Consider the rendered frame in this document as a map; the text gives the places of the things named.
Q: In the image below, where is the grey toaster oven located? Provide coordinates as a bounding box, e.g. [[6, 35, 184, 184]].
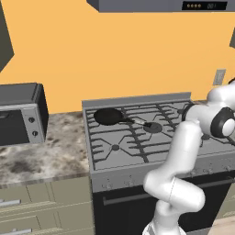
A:
[[0, 82, 50, 147]]

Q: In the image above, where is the grey wall socket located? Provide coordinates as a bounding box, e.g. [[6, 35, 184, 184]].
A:
[[212, 69, 227, 86]]

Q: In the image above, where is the grey range hood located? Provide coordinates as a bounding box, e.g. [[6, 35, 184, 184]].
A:
[[86, 0, 235, 14]]

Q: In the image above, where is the black frying pan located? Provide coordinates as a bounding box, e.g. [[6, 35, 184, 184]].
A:
[[93, 107, 151, 129]]

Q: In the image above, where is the grey gas hob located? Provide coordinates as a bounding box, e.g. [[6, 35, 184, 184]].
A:
[[81, 91, 235, 193]]

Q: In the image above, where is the dark oven door handle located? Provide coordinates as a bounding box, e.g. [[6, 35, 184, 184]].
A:
[[102, 176, 235, 207]]

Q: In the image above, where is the beige cupboard door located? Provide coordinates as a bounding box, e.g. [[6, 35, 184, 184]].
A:
[[219, 183, 235, 220]]

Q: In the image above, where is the black oven door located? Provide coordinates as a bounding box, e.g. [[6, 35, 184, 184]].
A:
[[91, 173, 235, 235]]

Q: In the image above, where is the silver drawer handle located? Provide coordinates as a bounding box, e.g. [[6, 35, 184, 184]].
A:
[[0, 199, 22, 208], [0, 228, 33, 235]]

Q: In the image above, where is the beige drawer front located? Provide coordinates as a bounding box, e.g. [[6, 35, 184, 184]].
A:
[[50, 176, 94, 206], [0, 212, 63, 235], [0, 183, 58, 215]]

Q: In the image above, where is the olive wall cupboard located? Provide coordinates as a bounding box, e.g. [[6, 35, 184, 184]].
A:
[[0, 0, 16, 73], [229, 28, 235, 50]]

